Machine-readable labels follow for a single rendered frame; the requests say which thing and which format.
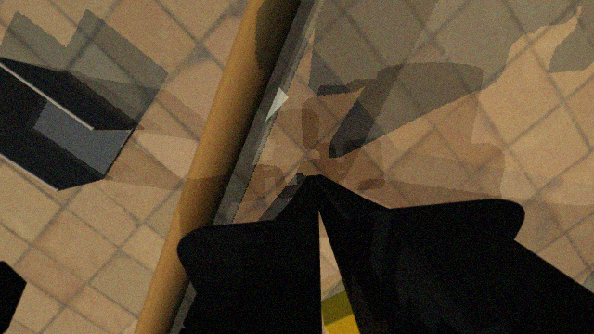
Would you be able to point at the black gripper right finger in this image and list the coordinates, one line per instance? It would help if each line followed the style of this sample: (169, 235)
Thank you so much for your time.
(367, 239)

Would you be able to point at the orange-yellow rectangular block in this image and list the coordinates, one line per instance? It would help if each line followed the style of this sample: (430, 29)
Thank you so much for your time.
(338, 316)

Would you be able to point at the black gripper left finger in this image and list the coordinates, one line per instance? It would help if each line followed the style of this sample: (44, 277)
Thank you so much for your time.
(286, 245)

